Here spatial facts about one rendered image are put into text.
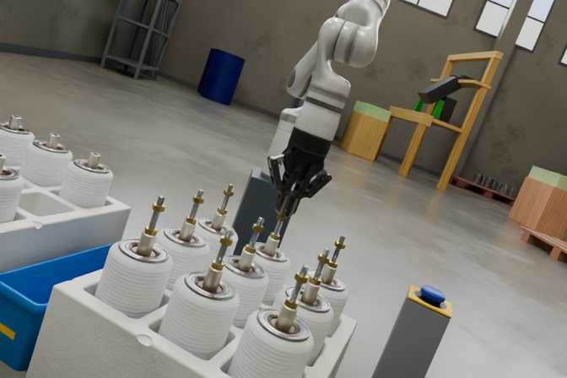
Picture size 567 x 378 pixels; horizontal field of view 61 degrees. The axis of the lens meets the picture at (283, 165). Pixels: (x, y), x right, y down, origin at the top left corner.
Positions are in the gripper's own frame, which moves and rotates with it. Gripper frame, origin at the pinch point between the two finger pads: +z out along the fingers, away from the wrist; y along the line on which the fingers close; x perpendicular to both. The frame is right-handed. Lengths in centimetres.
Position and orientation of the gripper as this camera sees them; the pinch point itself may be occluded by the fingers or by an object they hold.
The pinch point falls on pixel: (286, 204)
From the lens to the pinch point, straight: 89.8
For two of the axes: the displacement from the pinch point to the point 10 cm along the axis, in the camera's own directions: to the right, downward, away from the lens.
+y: 8.7, 2.5, 4.2
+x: -3.5, -2.8, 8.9
